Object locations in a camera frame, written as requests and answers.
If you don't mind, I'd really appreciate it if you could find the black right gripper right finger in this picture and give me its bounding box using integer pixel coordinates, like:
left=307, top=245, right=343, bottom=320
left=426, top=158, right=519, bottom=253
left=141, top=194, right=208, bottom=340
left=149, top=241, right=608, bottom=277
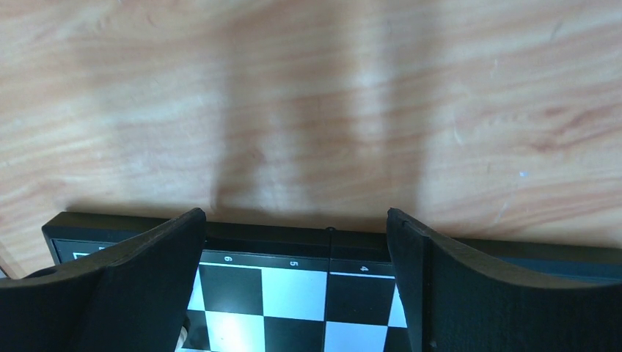
left=387, top=208, right=621, bottom=351

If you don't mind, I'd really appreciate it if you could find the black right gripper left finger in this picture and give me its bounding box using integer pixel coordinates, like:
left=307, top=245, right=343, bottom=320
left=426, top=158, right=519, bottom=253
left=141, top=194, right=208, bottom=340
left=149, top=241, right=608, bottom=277
left=1, top=208, right=206, bottom=351

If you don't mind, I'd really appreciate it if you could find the black and white chessboard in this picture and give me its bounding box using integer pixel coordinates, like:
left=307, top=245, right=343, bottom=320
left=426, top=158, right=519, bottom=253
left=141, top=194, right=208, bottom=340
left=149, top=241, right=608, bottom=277
left=42, top=213, right=621, bottom=351

